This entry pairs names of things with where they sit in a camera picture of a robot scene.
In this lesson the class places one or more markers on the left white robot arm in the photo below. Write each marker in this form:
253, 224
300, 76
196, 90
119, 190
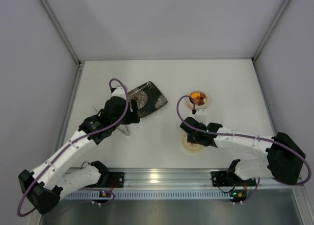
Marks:
47, 184

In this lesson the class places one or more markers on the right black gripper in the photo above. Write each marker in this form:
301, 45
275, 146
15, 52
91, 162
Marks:
194, 138

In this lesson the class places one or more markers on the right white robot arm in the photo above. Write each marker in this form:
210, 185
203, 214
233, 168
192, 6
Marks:
278, 157

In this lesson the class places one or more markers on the cream pink round bowl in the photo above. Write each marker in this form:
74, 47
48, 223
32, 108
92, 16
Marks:
198, 99

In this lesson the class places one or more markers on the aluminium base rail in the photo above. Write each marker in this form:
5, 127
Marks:
146, 178

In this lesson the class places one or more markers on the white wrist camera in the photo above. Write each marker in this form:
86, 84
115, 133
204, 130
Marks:
200, 115
119, 92

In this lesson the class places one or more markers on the cream lid pink knob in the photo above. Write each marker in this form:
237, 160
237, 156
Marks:
191, 147

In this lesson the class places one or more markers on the slotted grey cable duct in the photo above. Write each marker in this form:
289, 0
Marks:
199, 194

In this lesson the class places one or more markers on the orange fish-shaped food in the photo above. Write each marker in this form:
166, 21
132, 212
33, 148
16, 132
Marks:
195, 95

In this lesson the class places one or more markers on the left aluminium frame post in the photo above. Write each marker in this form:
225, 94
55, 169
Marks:
57, 26

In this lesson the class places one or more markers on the right aluminium frame post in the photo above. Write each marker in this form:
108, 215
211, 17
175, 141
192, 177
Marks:
274, 22

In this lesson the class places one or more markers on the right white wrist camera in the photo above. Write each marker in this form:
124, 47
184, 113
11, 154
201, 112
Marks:
200, 115

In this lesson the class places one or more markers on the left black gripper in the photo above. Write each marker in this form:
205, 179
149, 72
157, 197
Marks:
134, 111

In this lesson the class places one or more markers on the black floral square plate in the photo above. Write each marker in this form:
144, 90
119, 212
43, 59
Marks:
148, 97

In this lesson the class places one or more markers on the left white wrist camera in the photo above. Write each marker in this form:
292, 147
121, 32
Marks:
119, 92

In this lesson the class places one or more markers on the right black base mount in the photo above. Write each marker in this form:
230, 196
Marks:
221, 179

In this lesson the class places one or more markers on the aluminium frame post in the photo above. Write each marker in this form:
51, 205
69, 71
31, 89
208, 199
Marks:
57, 26
274, 22

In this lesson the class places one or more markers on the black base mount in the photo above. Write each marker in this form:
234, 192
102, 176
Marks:
221, 179
112, 180

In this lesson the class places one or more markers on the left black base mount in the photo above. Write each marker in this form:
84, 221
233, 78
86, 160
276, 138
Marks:
112, 180

